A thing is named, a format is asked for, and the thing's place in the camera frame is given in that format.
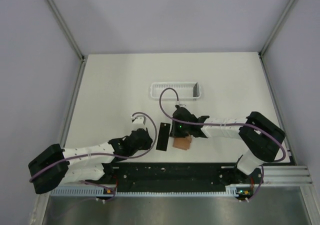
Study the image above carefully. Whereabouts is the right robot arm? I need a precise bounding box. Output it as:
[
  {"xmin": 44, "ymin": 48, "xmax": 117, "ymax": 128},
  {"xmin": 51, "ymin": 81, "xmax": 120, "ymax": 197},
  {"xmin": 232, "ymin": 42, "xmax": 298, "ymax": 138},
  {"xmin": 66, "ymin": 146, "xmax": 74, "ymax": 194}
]
[{"xmin": 170, "ymin": 105, "xmax": 286, "ymax": 183}]

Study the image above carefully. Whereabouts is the black credit card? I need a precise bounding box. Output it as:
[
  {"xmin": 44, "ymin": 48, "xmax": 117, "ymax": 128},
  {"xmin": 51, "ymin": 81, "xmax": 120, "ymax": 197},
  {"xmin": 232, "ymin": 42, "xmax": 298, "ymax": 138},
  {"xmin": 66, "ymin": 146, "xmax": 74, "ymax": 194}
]
[{"xmin": 156, "ymin": 122, "xmax": 171, "ymax": 152}]

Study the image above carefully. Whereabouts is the grey slotted cable duct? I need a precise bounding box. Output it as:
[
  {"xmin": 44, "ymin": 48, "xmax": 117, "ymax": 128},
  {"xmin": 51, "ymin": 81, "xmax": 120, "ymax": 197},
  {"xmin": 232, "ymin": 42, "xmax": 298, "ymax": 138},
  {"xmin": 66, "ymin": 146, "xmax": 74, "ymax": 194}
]
[{"xmin": 50, "ymin": 184, "xmax": 253, "ymax": 198}]

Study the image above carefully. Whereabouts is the white plastic basket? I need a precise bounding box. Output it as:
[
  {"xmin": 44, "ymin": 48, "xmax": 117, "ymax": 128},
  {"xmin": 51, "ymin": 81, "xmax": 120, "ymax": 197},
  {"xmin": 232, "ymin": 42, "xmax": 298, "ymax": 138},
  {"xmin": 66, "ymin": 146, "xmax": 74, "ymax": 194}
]
[{"xmin": 149, "ymin": 81, "xmax": 202, "ymax": 101}]

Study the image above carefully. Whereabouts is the aluminium frame post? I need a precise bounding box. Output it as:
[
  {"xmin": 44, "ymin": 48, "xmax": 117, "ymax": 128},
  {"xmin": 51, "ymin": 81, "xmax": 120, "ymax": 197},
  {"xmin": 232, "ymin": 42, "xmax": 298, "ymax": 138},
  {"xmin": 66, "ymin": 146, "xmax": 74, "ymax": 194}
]
[
  {"xmin": 258, "ymin": 0, "xmax": 308, "ymax": 58},
  {"xmin": 44, "ymin": 0, "xmax": 85, "ymax": 61}
]

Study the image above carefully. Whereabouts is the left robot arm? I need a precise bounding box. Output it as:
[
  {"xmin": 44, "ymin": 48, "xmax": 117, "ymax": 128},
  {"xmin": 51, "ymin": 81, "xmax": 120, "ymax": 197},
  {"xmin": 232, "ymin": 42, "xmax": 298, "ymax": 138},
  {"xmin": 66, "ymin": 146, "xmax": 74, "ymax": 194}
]
[{"xmin": 28, "ymin": 128, "xmax": 155, "ymax": 195}]

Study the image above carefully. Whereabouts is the left aluminium frame post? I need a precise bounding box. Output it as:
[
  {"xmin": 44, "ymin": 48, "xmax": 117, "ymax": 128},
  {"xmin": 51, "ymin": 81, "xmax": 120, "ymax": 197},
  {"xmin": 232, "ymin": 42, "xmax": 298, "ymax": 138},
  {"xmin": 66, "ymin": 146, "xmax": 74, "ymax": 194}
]
[{"xmin": 44, "ymin": 0, "xmax": 85, "ymax": 61}]

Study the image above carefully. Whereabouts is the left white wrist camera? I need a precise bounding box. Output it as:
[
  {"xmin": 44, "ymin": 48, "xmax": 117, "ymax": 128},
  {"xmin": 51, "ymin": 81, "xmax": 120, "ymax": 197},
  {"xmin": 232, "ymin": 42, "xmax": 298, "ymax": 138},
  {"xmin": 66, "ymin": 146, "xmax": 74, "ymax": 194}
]
[{"xmin": 131, "ymin": 114, "xmax": 146, "ymax": 131}]

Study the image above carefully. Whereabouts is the purple cable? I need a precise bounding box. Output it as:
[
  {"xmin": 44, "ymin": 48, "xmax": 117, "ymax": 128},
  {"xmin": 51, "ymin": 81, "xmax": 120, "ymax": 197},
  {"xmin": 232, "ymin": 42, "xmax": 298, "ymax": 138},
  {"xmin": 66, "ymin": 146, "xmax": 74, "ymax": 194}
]
[
  {"xmin": 159, "ymin": 88, "xmax": 287, "ymax": 203},
  {"xmin": 29, "ymin": 112, "xmax": 157, "ymax": 203}
]

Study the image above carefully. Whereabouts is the right aluminium frame post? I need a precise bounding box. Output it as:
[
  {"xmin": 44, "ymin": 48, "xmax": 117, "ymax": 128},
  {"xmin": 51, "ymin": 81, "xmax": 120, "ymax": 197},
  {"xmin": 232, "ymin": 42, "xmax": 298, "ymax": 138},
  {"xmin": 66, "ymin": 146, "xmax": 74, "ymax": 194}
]
[{"xmin": 258, "ymin": 0, "xmax": 308, "ymax": 58}]

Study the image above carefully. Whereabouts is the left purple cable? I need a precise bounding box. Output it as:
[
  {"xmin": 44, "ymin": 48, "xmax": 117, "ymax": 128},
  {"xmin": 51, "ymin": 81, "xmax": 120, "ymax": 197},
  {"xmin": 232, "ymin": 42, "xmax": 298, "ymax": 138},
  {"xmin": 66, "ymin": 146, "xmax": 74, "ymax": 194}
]
[{"xmin": 29, "ymin": 112, "xmax": 157, "ymax": 203}]

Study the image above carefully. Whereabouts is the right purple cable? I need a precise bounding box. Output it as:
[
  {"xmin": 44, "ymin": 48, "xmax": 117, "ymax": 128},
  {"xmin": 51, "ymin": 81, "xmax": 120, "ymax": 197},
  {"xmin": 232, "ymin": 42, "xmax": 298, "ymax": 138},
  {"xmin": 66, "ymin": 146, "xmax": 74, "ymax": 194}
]
[{"xmin": 159, "ymin": 88, "xmax": 287, "ymax": 203}]

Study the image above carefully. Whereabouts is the brown leather card holder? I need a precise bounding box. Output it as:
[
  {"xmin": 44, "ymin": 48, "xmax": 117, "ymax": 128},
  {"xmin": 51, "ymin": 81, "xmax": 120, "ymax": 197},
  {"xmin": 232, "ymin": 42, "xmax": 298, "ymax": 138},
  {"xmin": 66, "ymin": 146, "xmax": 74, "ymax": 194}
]
[{"xmin": 172, "ymin": 135, "xmax": 192, "ymax": 151}]

